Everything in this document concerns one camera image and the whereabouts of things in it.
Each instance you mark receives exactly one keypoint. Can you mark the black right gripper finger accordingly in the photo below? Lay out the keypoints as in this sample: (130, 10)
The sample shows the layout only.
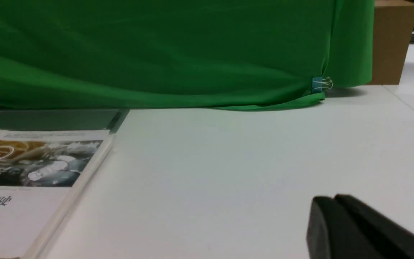
(344, 227)

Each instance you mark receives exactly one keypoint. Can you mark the blue binder clip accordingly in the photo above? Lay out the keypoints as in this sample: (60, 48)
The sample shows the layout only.
(320, 84)

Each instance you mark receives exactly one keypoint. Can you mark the green backdrop cloth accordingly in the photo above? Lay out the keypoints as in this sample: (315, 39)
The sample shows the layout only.
(152, 54)

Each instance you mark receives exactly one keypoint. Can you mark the brown cardboard box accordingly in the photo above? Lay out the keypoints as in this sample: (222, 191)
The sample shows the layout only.
(392, 30)

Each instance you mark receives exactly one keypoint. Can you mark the top white book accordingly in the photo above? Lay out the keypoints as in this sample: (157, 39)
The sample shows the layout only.
(42, 174)

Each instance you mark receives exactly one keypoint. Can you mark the metal desk cable tray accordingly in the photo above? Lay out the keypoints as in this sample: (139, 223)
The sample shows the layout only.
(63, 120)

